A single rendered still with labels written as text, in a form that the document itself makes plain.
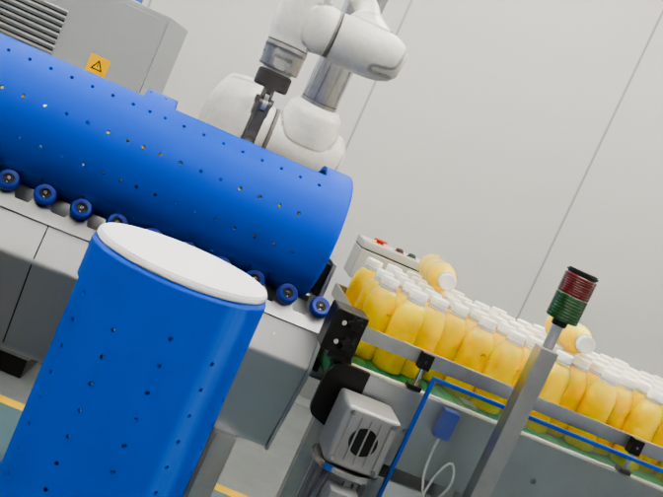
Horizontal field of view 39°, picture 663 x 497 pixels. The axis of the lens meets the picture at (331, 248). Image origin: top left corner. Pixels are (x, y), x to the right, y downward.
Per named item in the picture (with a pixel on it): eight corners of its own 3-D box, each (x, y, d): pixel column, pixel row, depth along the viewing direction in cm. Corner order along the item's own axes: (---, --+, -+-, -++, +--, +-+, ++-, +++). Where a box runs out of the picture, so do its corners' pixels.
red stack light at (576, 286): (552, 285, 180) (560, 266, 180) (580, 298, 181) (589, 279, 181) (563, 293, 174) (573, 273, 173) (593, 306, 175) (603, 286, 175)
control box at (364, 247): (342, 268, 243) (359, 232, 242) (411, 297, 247) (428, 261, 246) (347, 276, 233) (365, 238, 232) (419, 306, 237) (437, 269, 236)
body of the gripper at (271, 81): (258, 64, 203) (242, 105, 204) (260, 63, 194) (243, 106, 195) (291, 79, 204) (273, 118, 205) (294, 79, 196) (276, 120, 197)
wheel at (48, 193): (37, 183, 189) (38, 178, 187) (59, 192, 190) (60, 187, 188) (29, 201, 187) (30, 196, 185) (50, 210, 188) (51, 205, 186)
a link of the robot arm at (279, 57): (268, 35, 193) (257, 63, 194) (309, 54, 195) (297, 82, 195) (265, 37, 202) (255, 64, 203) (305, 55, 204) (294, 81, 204)
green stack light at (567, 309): (540, 309, 181) (552, 286, 180) (569, 321, 182) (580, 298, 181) (552, 317, 174) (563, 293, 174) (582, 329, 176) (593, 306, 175)
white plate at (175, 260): (276, 283, 159) (273, 289, 159) (125, 216, 159) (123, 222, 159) (257, 311, 132) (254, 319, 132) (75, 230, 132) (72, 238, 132)
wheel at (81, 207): (74, 198, 191) (75, 193, 189) (95, 206, 191) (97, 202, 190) (65, 216, 188) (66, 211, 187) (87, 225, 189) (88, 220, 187)
